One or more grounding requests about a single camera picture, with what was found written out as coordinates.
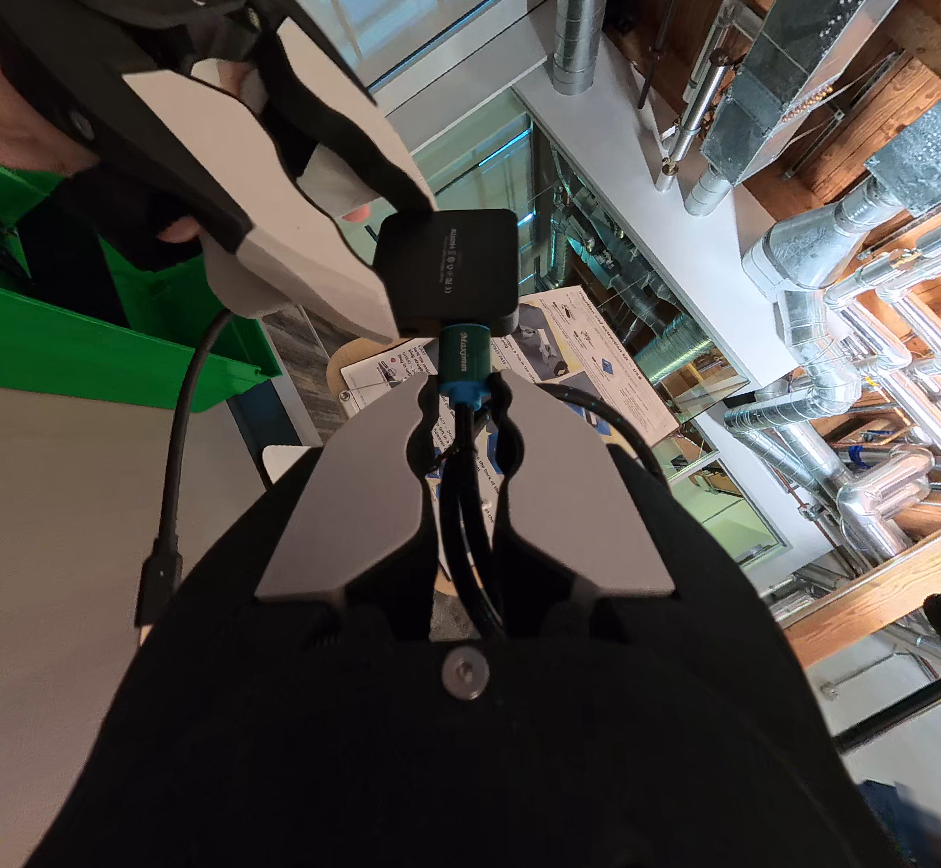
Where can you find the person's left hand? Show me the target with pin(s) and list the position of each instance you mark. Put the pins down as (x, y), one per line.
(30, 126)

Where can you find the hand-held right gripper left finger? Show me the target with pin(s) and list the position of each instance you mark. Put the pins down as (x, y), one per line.
(346, 516)

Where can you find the black square adapter hub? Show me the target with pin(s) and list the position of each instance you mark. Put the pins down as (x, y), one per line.
(449, 269)

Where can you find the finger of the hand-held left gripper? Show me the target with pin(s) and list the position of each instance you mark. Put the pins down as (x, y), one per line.
(250, 207)
(346, 111)

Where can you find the printed instruction sheet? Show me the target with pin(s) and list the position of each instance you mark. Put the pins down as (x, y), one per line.
(574, 347)

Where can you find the green plastic bin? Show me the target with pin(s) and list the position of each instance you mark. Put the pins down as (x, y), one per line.
(103, 339)

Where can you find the white stand base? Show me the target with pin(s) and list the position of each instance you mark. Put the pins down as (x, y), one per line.
(287, 464)

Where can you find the silver ventilation duct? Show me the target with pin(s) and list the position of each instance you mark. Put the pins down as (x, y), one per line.
(824, 280)
(584, 1)

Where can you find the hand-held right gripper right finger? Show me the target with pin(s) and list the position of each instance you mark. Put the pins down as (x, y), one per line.
(588, 516)

